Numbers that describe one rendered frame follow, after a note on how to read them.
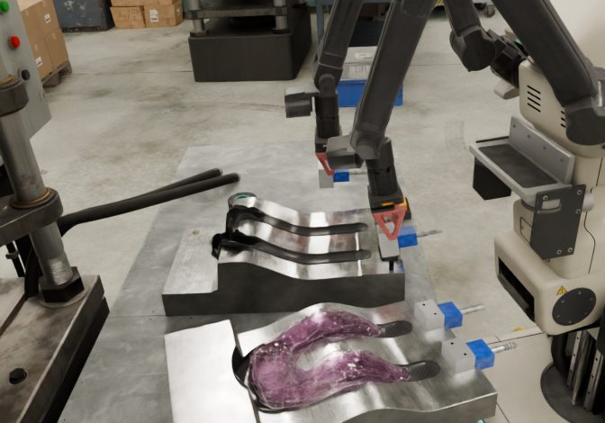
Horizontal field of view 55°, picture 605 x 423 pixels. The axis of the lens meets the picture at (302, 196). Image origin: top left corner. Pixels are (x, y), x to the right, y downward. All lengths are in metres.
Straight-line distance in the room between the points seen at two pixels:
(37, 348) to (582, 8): 1.22
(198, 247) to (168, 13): 6.57
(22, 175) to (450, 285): 1.85
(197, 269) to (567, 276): 0.79
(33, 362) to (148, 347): 0.23
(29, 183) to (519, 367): 1.41
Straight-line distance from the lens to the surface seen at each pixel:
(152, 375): 1.17
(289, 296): 1.22
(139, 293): 1.38
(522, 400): 1.82
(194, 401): 0.95
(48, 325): 1.40
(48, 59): 5.98
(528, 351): 1.96
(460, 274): 2.70
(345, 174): 1.45
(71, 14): 8.23
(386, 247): 1.21
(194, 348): 1.04
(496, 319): 2.49
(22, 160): 1.30
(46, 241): 1.38
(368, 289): 1.21
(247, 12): 5.20
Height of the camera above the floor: 1.60
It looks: 29 degrees down
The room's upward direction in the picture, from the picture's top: 5 degrees counter-clockwise
